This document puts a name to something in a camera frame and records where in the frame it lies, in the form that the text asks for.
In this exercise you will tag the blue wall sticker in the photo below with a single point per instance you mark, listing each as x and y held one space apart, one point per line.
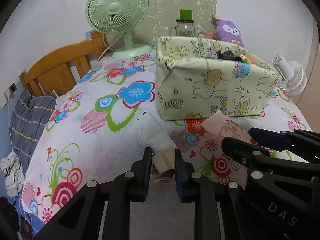
88 35

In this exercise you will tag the wall socket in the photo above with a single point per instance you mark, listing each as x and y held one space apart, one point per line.
12 88

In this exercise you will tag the wooden bed headboard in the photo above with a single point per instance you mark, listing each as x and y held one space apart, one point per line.
57 65

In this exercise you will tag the cotton swab jar orange lid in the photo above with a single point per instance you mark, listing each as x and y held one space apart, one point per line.
207 35

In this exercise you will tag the dark grey sock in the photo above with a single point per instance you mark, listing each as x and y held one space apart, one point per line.
228 55

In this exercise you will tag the green printed board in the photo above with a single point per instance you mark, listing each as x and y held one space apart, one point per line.
162 12

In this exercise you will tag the yellow cartoon storage box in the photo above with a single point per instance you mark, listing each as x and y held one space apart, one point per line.
200 87

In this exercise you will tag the white crumpled cloth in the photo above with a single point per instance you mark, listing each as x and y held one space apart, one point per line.
11 172

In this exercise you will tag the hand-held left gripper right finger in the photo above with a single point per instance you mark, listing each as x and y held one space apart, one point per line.
181 190

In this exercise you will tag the blue bedsheet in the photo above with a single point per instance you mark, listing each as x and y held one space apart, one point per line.
37 221

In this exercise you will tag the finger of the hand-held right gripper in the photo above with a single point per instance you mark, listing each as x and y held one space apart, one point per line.
240 150
270 137

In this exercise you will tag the green desk fan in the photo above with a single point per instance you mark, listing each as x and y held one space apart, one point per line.
115 7

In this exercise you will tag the grey plaid pillow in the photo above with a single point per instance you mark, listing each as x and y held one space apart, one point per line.
27 120

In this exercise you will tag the white fan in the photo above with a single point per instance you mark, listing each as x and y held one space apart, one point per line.
292 80

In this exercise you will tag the purple plush toy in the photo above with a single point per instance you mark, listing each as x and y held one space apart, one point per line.
228 31

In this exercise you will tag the floral tablecloth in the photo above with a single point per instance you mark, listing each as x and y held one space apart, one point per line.
100 135

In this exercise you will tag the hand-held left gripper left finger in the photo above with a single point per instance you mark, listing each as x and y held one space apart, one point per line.
148 175

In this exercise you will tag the dark rectangular object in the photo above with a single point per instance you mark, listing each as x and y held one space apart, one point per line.
25 227

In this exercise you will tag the pink cartoon printed bag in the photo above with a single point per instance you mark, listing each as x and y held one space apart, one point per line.
225 127

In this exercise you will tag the glass mug jar green lid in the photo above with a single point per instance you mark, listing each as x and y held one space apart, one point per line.
185 28

